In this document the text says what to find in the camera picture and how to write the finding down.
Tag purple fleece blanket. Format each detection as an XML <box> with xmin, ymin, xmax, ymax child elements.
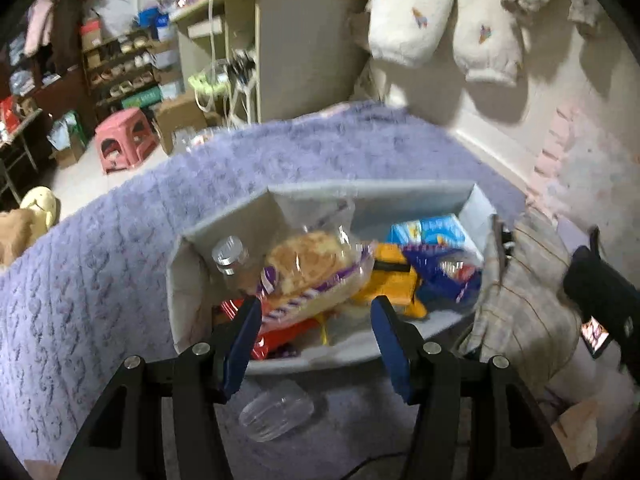
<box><xmin>0</xmin><ymin>102</ymin><xmax>531</xmax><ymax>480</ymax></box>

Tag large cardboard box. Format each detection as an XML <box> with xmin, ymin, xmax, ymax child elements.
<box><xmin>152</xmin><ymin>95</ymin><xmax>208</xmax><ymax>156</ymax></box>

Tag beige wooden desk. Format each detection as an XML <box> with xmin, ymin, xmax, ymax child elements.
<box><xmin>170</xmin><ymin>0</ymin><xmax>373</xmax><ymax>126</ymax></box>

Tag beige paper piece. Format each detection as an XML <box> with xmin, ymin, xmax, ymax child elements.
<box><xmin>550</xmin><ymin>400</ymin><xmax>601</xmax><ymax>466</ymax></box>

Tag small open cardboard box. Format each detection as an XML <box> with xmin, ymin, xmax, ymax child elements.
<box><xmin>50</xmin><ymin>135</ymin><xmax>86</xmax><ymax>168</ymax></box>

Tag green white bag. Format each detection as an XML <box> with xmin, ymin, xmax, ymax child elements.
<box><xmin>47</xmin><ymin>112</ymin><xmax>83</xmax><ymax>151</ymax></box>

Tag yellow plush toy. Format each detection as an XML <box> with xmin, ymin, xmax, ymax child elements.
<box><xmin>20</xmin><ymin>186</ymin><xmax>61</xmax><ymax>233</ymax></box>

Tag pink plastic stool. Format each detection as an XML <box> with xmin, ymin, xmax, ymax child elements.
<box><xmin>94</xmin><ymin>107</ymin><xmax>160</xmax><ymax>175</ymax></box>

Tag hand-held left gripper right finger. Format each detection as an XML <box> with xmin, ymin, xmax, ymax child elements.
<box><xmin>370</xmin><ymin>295</ymin><xmax>573</xmax><ymax>480</ymax></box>

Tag white paper box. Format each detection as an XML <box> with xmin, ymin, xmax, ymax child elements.
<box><xmin>167</xmin><ymin>180</ymin><xmax>501</xmax><ymax>376</ymax></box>

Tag blue snack packet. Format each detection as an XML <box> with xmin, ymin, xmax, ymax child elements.
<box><xmin>402</xmin><ymin>245</ymin><xmax>483</xmax><ymax>306</ymax></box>

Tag round bread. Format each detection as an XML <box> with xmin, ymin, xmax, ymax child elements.
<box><xmin>260</xmin><ymin>230</ymin><xmax>373</xmax><ymax>311</ymax></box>

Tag blue cartoon print box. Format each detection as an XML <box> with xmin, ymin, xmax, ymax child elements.
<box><xmin>389</xmin><ymin>214</ymin><xmax>483</xmax><ymax>261</ymax></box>

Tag red snack packet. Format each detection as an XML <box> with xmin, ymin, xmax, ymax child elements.
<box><xmin>220</xmin><ymin>297</ymin><xmax>321</xmax><ymax>361</ymax></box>

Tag clear plastic container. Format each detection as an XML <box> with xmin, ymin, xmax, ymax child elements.
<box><xmin>238</xmin><ymin>379</ymin><xmax>316</xmax><ymax>443</ymax></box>

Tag pink ruffled cloth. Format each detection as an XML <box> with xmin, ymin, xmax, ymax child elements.
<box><xmin>532</xmin><ymin>105</ymin><xmax>576</xmax><ymax>191</ymax></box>

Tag small clear capped bottle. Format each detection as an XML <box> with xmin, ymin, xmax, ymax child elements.
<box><xmin>211</xmin><ymin>235</ymin><xmax>261</xmax><ymax>296</ymax></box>

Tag brown plush toy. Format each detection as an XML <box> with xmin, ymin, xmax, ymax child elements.
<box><xmin>0</xmin><ymin>208</ymin><xmax>38</xmax><ymax>268</ymax></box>

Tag white fleece pajama pants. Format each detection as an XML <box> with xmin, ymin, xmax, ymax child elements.
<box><xmin>367</xmin><ymin>0</ymin><xmax>526</xmax><ymax>88</ymax></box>

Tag green carton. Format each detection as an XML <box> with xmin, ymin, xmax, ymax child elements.
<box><xmin>122</xmin><ymin>87</ymin><xmax>163</xmax><ymax>111</ymax></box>

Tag metal frame table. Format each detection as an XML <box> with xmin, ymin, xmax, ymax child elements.
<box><xmin>0</xmin><ymin>107</ymin><xmax>43</xmax><ymax>201</ymax></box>

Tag plaid cloth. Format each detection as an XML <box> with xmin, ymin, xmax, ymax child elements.
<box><xmin>457</xmin><ymin>207</ymin><xmax>586</xmax><ymax>396</ymax></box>

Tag dark wooden wardrobe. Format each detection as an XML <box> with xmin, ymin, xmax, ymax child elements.
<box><xmin>0</xmin><ymin>0</ymin><xmax>101</xmax><ymax>126</ymax></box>

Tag wooden shoe rack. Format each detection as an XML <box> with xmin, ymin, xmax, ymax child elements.
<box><xmin>82</xmin><ymin>30</ymin><xmax>161</xmax><ymax>106</ymax></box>

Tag pale green basket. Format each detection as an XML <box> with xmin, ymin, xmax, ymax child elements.
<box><xmin>187</xmin><ymin>67</ymin><xmax>233</xmax><ymax>96</ymax></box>

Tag yellow snack packet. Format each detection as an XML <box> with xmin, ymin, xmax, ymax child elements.
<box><xmin>357</xmin><ymin>242</ymin><xmax>428</xmax><ymax>318</ymax></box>

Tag cream bed headboard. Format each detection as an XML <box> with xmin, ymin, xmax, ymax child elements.
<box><xmin>350</xmin><ymin>0</ymin><xmax>640</xmax><ymax>241</ymax></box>

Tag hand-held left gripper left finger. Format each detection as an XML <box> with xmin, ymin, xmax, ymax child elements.
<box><xmin>57</xmin><ymin>298</ymin><xmax>263</xmax><ymax>480</ymax></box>

